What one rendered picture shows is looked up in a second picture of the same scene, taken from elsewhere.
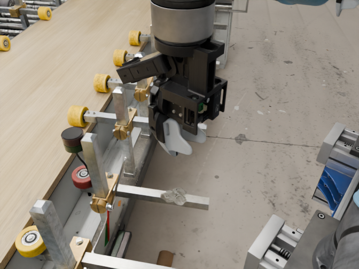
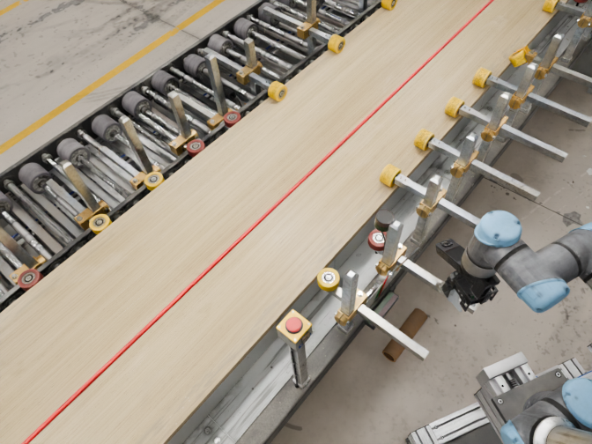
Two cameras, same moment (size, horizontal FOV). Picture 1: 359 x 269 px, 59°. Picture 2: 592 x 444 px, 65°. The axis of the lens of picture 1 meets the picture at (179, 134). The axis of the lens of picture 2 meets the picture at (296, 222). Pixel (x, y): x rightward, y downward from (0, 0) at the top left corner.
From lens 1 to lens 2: 76 cm
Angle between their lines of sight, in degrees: 27
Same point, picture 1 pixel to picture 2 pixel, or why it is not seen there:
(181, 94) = (465, 291)
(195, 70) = (477, 286)
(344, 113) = not seen: outside the picture
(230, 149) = (550, 227)
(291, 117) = not seen: outside the picture
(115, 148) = (410, 201)
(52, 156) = (357, 208)
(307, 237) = (535, 383)
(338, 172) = not seen: outside the picture
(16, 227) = (320, 263)
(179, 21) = (476, 270)
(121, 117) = (429, 199)
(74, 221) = (353, 262)
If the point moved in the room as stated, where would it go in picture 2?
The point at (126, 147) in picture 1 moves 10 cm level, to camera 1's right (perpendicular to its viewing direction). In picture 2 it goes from (423, 221) to (447, 232)
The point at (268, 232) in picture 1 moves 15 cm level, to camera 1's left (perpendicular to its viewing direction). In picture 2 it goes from (508, 364) to (458, 340)
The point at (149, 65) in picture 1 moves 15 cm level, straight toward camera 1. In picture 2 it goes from (455, 263) to (437, 322)
